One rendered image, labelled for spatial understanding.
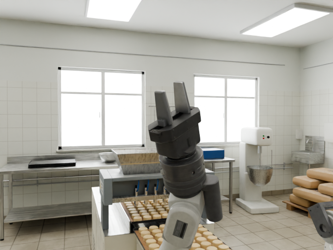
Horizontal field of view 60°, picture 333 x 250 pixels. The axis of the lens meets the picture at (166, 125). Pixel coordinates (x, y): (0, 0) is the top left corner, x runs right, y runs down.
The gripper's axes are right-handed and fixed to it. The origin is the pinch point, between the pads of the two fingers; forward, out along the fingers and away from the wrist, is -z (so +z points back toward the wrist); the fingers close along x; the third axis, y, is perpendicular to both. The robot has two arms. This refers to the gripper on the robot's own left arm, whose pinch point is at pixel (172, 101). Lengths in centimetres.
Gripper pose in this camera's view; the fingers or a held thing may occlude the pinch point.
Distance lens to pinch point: 53.0
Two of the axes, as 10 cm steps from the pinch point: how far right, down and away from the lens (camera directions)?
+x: 6.4, -4.0, 6.6
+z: 1.6, 9.1, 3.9
